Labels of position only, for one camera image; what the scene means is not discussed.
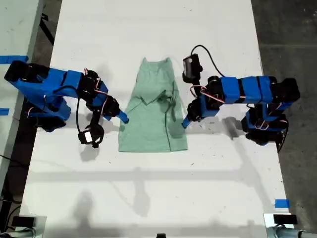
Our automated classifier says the small blue tape patch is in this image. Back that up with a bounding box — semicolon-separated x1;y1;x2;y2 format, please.
274;199;290;209

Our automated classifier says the pale side table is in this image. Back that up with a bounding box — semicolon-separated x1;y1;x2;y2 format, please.
0;0;46;193

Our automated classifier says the shiny metal clamp plate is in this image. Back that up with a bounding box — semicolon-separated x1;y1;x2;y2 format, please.
34;215;47;238
263;213;295;238

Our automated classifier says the grey metal pipe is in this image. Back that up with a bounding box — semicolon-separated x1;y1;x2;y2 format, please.
13;228;37;238
268;227;317;238

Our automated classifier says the black metal stand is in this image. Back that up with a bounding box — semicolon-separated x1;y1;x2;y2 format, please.
39;12;55;47

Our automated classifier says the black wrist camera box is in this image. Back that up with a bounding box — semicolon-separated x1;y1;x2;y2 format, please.
78;123;105;149
182;54;203;82

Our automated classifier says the pale green T-shirt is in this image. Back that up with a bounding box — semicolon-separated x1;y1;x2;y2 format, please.
118;57;188;153

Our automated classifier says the thin black floor cable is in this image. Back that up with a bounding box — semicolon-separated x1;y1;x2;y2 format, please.
0;154;18;164

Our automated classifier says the long blue tape strip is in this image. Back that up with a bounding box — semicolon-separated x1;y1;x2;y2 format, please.
0;56;29;64

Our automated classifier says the black base cable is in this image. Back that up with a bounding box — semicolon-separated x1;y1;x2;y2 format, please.
276;130;290;153

